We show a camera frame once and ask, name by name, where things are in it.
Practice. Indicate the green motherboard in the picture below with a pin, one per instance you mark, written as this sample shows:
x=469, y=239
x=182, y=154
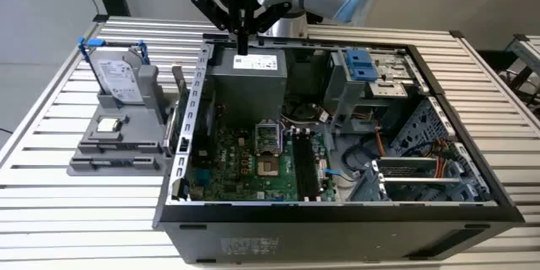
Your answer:
x=236, y=184

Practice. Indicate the blue RAM stick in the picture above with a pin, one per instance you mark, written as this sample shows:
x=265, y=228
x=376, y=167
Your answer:
x=110, y=163

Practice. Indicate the grey parts rack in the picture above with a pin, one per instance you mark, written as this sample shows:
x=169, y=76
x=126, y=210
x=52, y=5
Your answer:
x=138, y=131

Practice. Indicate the blue drive latch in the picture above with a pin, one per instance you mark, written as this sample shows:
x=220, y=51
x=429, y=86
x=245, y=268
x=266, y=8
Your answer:
x=358, y=64

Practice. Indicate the grey power supply unit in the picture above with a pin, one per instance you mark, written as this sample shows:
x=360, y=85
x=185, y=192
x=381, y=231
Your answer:
x=244, y=93

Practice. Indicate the grey disk bay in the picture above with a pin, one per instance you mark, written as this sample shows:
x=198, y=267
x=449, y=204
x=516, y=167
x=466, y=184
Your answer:
x=417, y=180

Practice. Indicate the metal locking lever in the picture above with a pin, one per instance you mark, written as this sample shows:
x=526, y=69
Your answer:
x=280, y=138

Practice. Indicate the blue card latch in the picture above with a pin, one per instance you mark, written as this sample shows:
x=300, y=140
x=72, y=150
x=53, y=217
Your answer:
x=184, y=189

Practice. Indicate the silver drive bay cage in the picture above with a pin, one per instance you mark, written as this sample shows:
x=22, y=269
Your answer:
x=398, y=91

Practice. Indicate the CPU socket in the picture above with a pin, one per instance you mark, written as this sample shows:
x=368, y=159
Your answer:
x=269, y=167

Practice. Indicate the metal side table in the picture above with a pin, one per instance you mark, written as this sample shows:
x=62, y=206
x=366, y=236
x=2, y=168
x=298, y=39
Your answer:
x=525, y=45

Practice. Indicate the hard disk with blue carrier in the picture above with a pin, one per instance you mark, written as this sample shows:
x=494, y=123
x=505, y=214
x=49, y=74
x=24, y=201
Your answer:
x=116, y=77

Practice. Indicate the silver CPU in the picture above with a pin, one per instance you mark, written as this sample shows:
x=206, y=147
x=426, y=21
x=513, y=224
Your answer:
x=108, y=125

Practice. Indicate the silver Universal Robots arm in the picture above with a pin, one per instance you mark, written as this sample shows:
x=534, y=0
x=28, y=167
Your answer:
x=320, y=1

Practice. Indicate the black open PC case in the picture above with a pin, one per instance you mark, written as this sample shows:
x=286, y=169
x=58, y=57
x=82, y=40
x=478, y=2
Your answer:
x=294, y=238

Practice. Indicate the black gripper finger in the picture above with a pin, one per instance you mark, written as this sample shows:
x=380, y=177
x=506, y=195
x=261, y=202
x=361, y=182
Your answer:
x=273, y=14
x=210, y=7

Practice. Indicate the green graphics card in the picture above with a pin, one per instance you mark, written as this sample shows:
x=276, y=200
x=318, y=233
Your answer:
x=181, y=99

